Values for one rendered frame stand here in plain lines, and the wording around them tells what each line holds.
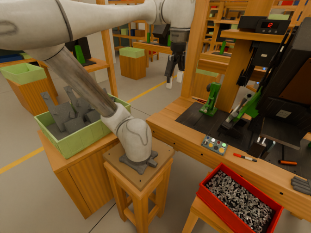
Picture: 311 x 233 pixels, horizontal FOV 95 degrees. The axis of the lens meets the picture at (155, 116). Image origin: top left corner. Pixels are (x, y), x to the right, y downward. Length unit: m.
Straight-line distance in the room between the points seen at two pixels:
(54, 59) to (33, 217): 1.66
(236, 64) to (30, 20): 1.26
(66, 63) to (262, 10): 1.20
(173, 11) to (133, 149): 0.64
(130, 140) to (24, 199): 1.66
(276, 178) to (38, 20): 1.19
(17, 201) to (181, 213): 1.70
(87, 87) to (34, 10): 0.33
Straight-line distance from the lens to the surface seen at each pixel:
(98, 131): 1.20
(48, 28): 0.48
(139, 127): 0.72
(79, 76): 0.69
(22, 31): 0.48
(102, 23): 0.53
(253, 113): 1.09
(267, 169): 1.10
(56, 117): 1.32
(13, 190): 2.36
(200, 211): 0.91
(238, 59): 1.37
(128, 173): 0.88
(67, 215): 1.90
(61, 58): 0.66
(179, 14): 0.72
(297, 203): 1.15
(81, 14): 0.51
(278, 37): 1.22
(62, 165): 1.17
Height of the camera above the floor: 1.62
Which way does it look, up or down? 36 degrees down
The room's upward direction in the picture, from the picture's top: 2 degrees clockwise
